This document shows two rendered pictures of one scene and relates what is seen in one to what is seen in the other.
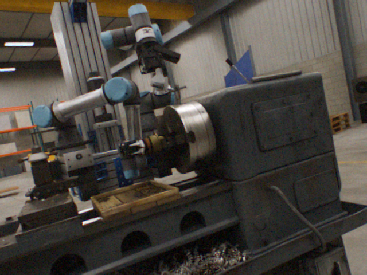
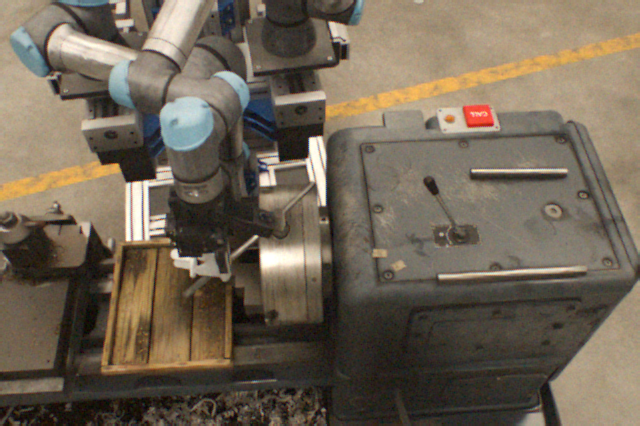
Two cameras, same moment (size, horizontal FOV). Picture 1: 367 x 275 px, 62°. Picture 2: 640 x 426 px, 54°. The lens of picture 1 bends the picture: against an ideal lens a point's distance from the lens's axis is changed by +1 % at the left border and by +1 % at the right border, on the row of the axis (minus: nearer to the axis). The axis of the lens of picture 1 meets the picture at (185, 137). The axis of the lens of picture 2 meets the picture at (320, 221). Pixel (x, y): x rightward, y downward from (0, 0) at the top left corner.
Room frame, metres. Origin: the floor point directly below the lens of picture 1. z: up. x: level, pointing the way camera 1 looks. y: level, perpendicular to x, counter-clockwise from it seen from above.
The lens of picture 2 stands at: (0.70, -0.32, 2.29)
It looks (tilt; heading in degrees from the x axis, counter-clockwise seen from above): 55 degrees down; 19
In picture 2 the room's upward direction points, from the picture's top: straight up
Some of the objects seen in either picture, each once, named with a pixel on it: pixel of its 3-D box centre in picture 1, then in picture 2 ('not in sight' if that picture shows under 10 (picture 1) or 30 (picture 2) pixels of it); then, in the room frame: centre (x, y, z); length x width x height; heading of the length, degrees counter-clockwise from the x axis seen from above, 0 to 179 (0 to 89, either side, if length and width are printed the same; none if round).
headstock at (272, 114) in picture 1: (254, 125); (458, 242); (1.56, -0.36, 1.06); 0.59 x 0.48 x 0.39; 113
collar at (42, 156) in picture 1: (38, 156); (12, 225); (1.23, 0.59, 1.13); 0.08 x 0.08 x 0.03
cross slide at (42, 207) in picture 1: (47, 204); (36, 291); (1.17, 0.57, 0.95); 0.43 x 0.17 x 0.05; 23
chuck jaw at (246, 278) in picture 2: (176, 140); (252, 290); (1.28, 0.04, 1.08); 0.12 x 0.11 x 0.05; 23
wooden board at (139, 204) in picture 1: (132, 197); (172, 302); (1.28, 0.27, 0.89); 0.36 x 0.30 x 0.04; 23
